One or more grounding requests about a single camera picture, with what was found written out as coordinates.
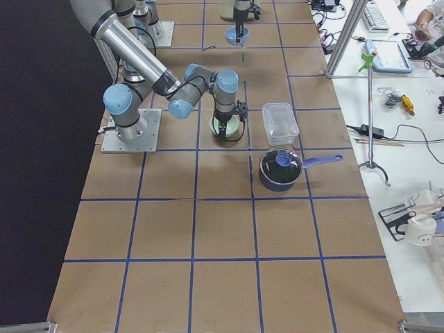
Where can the yellow screwdriver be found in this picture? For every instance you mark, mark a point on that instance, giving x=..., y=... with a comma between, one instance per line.
x=407, y=105

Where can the blue teach pendant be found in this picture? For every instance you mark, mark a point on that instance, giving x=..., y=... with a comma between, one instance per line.
x=390, y=56

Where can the white keyboard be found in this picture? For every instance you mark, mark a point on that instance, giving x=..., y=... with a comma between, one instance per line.
x=374, y=19

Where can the wooden chopsticks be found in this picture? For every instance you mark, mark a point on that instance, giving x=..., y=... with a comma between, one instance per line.
x=378, y=142

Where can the clear plastic container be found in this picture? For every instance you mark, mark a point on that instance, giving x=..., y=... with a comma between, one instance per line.
x=279, y=123

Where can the black power adapter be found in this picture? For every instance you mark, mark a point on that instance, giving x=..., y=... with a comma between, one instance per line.
x=376, y=133

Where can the metal stand with green clamp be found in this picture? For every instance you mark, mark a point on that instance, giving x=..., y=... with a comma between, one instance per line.
x=370, y=163

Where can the blue pot with glass lid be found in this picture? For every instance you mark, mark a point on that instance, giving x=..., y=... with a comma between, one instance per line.
x=279, y=168

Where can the aluminium frame post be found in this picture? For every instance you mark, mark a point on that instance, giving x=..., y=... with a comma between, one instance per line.
x=354, y=15

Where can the green bowl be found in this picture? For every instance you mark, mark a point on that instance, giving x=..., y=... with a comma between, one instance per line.
x=231, y=127

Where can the blue bowl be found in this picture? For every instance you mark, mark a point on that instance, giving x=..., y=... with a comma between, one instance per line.
x=232, y=38

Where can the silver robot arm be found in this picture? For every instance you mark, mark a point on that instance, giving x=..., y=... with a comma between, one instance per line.
x=120, y=29
x=146, y=13

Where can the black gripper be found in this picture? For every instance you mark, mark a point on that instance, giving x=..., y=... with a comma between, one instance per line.
x=239, y=14
x=222, y=119

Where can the white smiley cup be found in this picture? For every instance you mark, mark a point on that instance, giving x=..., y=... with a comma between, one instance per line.
x=420, y=230

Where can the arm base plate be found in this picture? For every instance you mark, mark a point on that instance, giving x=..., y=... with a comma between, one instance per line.
x=160, y=33
x=139, y=138

